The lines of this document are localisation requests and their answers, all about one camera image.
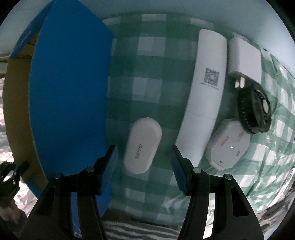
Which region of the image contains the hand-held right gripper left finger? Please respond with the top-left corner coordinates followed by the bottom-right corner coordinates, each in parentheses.
top-left (20, 145), bottom-right (119, 240)

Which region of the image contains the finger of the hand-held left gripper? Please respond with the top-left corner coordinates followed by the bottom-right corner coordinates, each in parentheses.
top-left (13, 161), bottom-right (30, 179)

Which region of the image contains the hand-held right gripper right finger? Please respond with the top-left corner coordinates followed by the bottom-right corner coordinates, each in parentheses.
top-left (171, 145), bottom-right (264, 240)

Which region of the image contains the white oval case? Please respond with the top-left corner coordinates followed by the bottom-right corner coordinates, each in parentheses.
top-left (124, 118), bottom-right (162, 175)

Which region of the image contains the long white device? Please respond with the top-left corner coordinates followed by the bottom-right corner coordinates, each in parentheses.
top-left (176, 29), bottom-right (227, 165)

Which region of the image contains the blue cardboard box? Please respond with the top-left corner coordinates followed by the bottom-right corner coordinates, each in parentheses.
top-left (2, 0), bottom-right (116, 239)

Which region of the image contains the black round disc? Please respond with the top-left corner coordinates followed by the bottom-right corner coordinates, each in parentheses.
top-left (237, 83), bottom-right (271, 134)

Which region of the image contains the person's left hand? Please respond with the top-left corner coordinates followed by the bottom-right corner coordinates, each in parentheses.
top-left (0, 198), bottom-right (27, 225)

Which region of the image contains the white octagonal device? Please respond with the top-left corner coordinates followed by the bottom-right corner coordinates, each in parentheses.
top-left (206, 119), bottom-right (251, 171)

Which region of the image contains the grey white striped cloth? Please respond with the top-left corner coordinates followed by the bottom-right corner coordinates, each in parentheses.
top-left (101, 220), bottom-right (185, 240)

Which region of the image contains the green checked cloth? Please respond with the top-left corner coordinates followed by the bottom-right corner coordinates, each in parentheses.
top-left (101, 14), bottom-right (295, 225)

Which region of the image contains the grey quilt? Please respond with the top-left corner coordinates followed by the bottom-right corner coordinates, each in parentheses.
top-left (254, 203), bottom-right (288, 231)

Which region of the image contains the white flat charger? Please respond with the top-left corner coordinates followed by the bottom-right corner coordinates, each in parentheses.
top-left (227, 37), bottom-right (263, 88)

